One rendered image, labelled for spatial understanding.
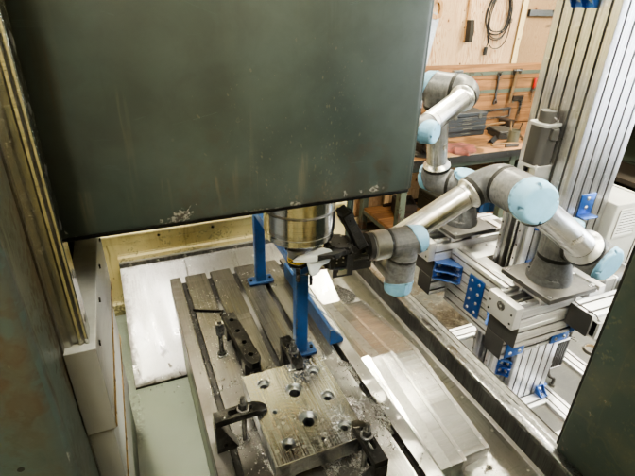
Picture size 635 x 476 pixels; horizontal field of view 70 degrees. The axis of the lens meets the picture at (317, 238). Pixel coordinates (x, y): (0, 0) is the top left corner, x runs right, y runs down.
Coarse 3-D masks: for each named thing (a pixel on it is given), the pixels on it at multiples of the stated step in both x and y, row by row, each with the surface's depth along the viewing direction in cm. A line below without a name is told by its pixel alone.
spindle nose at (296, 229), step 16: (304, 208) 92; (320, 208) 94; (272, 224) 96; (288, 224) 94; (304, 224) 94; (320, 224) 95; (272, 240) 98; (288, 240) 96; (304, 240) 96; (320, 240) 98
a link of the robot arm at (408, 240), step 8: (392, 232) 112; (400, 232) 112; (408, 232) 113; (416, 232) 114; (424, 232) 114; (392, 240) 111; (400, 240) 112; (408, 240) 112; (416, 240) 113; (424, 240) 114; (400, 248) 112; (408, 248) 113; (416, 248) 114; (424, 248) 115; (392, 256) 113; (400, 256) 114; (408, 256) 114; (416, 256) 116
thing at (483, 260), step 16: (512, 224) 183; (496, 240) 207; (512, 240) 184; (528, 240) 178; (464, 256) 193; (480, 256) 193; (496, 256) 191; (512, 256) 182; (528, 256) 182; (464, 272) 196; (480, 272) 185; (496, 272) 182; (448, 288) 206; (464, 288) 196; (480, 320) 189; (480, 336) 211; (480, 352) 215
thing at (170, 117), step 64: (64, 0) 59; (128, 0) 61; (192, 0) 64; (256, 0) 68; (320, 0) 71; (384, 0) 75; (64, 64) 62; (128, 64) 65; (192, 64) 68; (256, 64) 72; (320, 64) 76; (384, 64) 80; (64, 128) 65; (128, 128) 68; (192, 128) 72; (256, 128) 76; (320, 128) 81; (384, 128) 86; (64, 192) 69; (128, 192) 72; (192, 192) 77; (256, 192) 81; (320, 192) 86; (384, 192) 93
